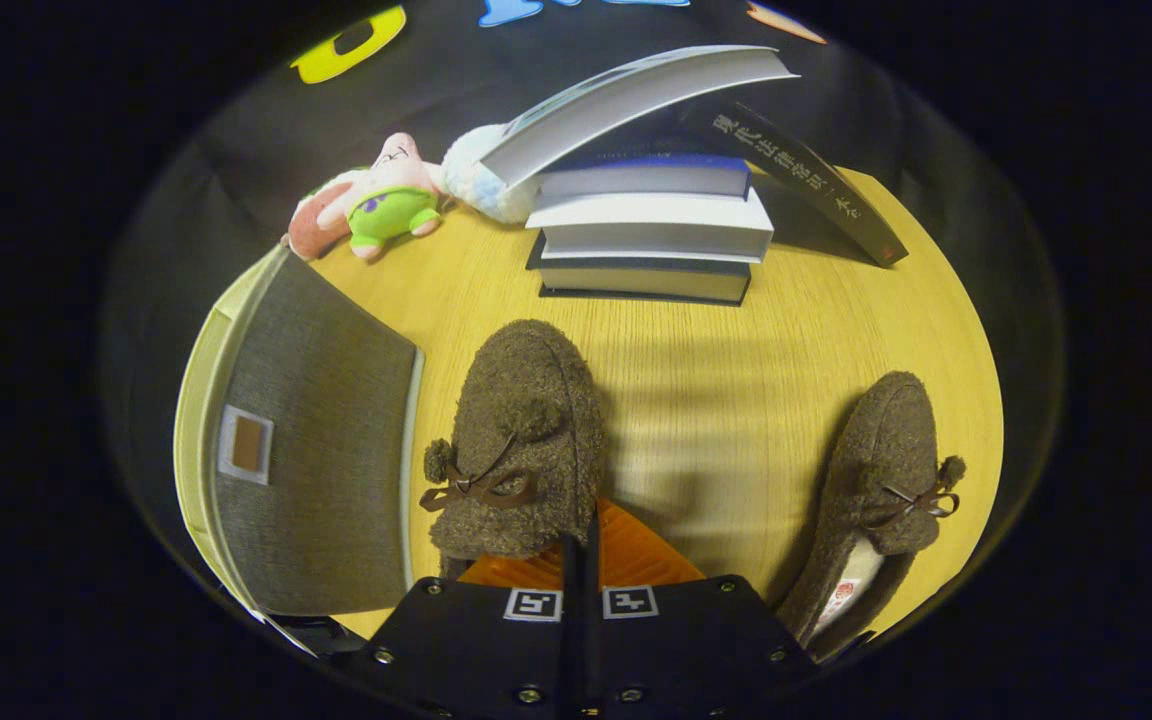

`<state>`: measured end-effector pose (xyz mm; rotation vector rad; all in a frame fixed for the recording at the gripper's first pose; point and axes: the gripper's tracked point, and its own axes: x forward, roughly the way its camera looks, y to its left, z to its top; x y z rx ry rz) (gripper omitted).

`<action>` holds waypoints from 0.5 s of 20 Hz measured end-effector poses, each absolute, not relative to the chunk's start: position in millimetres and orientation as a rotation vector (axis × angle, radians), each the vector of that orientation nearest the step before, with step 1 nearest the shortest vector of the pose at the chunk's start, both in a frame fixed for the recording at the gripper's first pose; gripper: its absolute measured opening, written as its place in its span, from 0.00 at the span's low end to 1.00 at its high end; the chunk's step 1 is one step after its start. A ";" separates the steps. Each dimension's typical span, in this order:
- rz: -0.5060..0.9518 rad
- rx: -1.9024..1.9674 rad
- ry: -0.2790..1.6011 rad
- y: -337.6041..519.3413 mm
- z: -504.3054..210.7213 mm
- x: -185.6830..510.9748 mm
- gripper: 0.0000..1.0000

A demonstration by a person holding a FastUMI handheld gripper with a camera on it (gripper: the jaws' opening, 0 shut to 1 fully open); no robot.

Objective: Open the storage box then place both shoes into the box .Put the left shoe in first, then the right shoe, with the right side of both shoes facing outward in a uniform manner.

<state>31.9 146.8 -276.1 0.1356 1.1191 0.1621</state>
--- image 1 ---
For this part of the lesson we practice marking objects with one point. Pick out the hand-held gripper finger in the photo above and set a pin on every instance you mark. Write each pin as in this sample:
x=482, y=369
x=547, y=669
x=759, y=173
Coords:
x=593, y=640
x=572, y=640

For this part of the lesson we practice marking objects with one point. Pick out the brown fuzzy shoe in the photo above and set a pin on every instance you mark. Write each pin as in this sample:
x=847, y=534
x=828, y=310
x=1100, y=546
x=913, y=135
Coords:
x=526, y=380
x=886, y=430

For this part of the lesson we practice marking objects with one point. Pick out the grey fabric storage box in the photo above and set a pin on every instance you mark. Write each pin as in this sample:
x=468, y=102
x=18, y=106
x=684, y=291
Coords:
x=326, y=450

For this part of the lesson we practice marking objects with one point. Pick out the black cover book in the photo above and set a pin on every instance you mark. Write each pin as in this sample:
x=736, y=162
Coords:
x=646, y=280

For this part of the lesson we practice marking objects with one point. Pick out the thick white book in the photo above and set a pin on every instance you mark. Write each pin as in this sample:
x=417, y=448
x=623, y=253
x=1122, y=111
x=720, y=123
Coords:
x=656, y=225

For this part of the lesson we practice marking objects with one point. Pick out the blue book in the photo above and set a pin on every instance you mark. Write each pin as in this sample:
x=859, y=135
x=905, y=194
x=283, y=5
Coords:
x=656, y=178

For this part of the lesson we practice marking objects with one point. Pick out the white fluffy plush toy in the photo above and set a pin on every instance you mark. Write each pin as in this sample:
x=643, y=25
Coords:
x=476, y=180

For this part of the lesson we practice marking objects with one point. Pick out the watermelon plush toy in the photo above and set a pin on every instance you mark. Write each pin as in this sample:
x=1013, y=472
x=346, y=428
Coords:
x=308, y=232

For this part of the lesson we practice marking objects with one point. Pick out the pink star plush toy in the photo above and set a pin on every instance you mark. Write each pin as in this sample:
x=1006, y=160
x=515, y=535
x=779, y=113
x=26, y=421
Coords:
x=391, y=165

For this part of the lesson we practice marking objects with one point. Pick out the black leaning book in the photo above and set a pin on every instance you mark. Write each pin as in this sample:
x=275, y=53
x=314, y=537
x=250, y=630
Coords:
x=796, y=170

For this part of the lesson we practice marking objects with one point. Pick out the white leaning book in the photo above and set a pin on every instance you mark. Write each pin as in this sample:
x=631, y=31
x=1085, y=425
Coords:
x=636, y=95

